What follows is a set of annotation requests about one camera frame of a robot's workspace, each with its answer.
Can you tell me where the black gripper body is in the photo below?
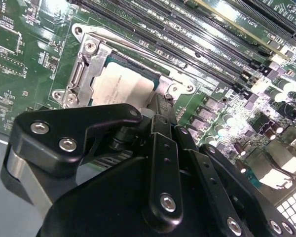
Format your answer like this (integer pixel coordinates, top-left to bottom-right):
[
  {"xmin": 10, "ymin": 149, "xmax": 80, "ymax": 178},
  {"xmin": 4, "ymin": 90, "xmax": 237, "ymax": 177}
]
[{"xmin": 36, "ymin": 123, "xmax": 227, "ymax": 237}]

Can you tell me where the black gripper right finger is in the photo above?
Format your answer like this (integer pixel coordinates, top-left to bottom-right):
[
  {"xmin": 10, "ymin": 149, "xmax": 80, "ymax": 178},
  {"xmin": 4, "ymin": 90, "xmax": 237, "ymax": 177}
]
[{"xmin": 166, "ymin": 96, "xmax": 296, "ymax": 237}]

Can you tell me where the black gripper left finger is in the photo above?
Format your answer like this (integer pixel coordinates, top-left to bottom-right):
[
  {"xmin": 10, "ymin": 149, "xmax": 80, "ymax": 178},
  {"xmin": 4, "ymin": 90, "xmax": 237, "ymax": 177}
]
[{"xmin": 0, "ymin": 95, "xmax": 185, "ymax": 233}]

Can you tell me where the metal socket cover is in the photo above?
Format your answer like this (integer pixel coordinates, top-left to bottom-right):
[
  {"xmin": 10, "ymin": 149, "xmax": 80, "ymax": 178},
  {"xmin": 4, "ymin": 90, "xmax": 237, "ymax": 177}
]
[{"xmin": 77, "ymin": 44, "xmax": 178, "ymax": 109}]

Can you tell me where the silver CPU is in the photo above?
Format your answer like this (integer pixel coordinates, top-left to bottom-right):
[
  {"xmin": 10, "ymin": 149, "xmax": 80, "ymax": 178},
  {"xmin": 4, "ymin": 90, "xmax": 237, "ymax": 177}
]
[{"xmin": 88, "ymin": 55, "xmax": 161, "ymax": 109}]

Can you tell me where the wire locking lever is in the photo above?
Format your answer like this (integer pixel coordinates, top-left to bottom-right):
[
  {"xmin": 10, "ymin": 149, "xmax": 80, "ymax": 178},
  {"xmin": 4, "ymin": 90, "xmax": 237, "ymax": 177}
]
[{"xmin": 88, "ymin": 31, "xmax": 188, "ymax": 70}]

